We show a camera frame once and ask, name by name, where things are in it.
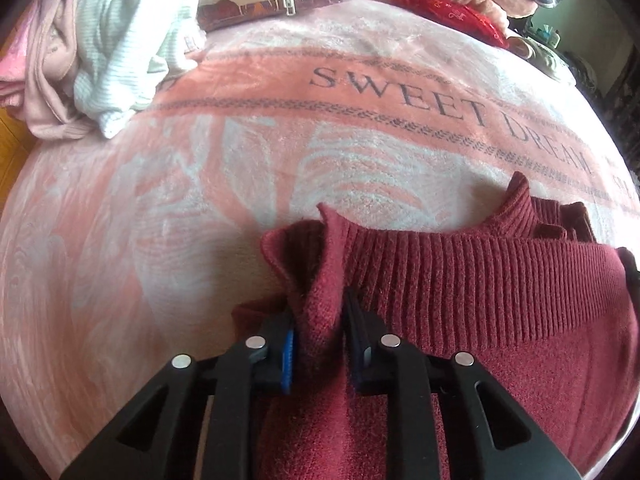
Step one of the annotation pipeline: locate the pink patterned bed blanket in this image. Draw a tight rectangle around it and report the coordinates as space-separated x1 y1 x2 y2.
1 0 639 478

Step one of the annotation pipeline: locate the red shiny fabric bag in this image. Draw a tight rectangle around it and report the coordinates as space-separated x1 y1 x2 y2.
394 0 509 49

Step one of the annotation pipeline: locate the pink garment on pile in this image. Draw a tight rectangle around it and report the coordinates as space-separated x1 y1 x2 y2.
1 0 96 140

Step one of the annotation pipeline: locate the dark red knit sweater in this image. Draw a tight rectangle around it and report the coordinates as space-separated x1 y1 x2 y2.
233 174 639 479

